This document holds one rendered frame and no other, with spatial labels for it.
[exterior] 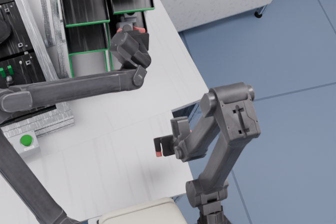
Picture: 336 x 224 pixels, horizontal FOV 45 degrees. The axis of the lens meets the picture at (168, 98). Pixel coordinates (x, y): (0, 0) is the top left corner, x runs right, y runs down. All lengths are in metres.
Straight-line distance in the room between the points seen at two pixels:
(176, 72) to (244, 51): 1.30
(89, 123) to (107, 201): 0.31
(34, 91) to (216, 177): 0.50
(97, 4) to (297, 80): 2.03
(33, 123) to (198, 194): 0.69
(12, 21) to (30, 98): 0.83
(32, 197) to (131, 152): 0.65
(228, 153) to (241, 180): 1.67
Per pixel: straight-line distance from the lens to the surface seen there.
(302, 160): 2.82
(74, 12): 1.28
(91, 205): 1.56
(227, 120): 0.88
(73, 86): 1.06
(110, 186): 1.57
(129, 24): 1.36
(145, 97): 1.71
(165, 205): 1.09
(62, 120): 1.56
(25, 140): 1.52
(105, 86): 1.11
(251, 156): 2.69
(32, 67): 1.64
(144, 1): 1.33
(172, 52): 1.83
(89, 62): 1.55
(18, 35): 1.73
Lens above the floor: 2.39
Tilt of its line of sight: 63 degrees down
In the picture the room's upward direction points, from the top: 21 degrees clockwise
